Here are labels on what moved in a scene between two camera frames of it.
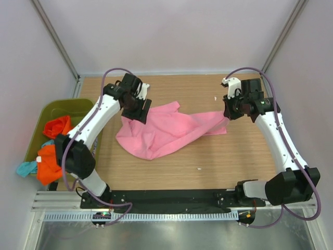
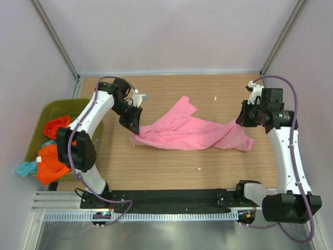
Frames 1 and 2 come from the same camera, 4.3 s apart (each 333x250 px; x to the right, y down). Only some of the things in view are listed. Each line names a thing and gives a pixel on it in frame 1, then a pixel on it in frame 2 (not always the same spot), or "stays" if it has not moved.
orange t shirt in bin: x=61 y=125 stays
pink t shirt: x=164 y=129 → x=182 y=130
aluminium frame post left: x=60 y=46 stays
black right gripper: x=228 y=112 → x=243 y=120
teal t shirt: x=27 y=168 stays
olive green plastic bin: x=76 y=109 stays
